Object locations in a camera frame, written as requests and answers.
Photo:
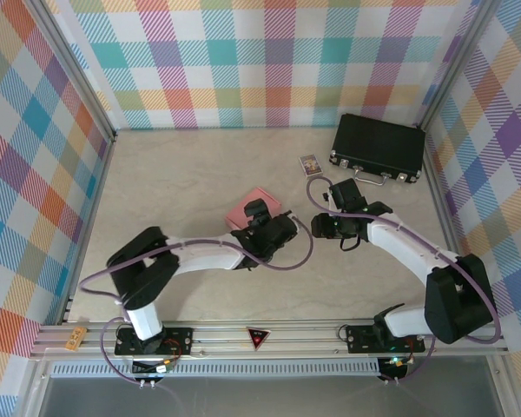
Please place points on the grey metal sheet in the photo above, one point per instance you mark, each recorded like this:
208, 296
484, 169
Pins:
265, 397

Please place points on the aluminium frame post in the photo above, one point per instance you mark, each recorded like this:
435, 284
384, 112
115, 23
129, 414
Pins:
449, 65
73, 65

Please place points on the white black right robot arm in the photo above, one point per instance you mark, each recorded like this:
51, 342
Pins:
399, 323

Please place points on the small wooden block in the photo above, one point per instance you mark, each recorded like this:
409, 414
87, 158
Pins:
75, 339

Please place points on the aluminium mounting rail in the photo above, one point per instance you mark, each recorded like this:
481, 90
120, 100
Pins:
308, 336

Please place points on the pink paper box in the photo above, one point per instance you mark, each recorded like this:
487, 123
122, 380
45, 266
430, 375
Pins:
239, 215

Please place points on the red triangular button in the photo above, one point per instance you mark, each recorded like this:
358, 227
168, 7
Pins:
258, 338

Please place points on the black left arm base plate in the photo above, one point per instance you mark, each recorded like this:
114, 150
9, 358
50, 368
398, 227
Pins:
182, 341

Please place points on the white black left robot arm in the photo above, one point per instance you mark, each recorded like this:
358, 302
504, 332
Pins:
208, 256

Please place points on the small purple card box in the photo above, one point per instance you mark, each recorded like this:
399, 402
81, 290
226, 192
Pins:
311, 166

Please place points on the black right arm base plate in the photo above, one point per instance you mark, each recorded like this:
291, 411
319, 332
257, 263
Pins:
356, 339

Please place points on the aluminium side rail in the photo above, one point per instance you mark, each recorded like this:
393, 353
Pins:
98, 182
439, 182

